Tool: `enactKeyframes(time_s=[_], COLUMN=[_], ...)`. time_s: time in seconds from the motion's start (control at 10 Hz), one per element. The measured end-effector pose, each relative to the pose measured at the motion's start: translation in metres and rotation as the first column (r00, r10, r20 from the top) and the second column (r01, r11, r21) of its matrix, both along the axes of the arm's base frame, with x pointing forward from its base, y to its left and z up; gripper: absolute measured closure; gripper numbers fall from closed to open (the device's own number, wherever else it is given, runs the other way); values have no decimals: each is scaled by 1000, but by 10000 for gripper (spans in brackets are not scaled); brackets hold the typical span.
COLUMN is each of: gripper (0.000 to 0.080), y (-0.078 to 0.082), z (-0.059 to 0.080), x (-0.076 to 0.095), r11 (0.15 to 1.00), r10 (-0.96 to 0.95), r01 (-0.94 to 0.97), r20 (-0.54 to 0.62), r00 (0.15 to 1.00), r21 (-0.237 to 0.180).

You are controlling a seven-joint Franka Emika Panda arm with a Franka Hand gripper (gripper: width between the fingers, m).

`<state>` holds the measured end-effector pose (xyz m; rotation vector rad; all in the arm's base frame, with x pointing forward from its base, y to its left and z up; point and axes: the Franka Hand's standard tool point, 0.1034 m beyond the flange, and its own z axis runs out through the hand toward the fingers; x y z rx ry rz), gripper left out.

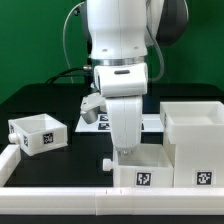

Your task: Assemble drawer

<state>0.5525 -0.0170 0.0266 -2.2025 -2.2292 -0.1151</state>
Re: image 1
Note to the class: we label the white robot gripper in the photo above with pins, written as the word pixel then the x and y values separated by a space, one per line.
pixel 125 121

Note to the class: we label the white drawer box with knob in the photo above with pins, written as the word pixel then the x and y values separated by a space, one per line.
pixel 147 167

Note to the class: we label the white drawer cabinet housing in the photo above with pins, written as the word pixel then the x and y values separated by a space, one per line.
pixel 194 142

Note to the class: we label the white drawer box without knob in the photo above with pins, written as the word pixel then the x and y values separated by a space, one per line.
pixel 37 134

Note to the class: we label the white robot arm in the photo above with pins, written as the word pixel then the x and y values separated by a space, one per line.
pixel 120 32

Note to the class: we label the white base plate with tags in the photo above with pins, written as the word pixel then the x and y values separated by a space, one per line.
pixel 151 123

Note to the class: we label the white front fence rail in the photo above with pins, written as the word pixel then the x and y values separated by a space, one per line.
pixel 112 201

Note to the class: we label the white fence rail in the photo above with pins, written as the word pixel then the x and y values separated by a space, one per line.
pixel 112 201
pixel 9 159

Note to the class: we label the white left fence rail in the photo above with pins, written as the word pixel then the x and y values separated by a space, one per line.
pixel 9 159

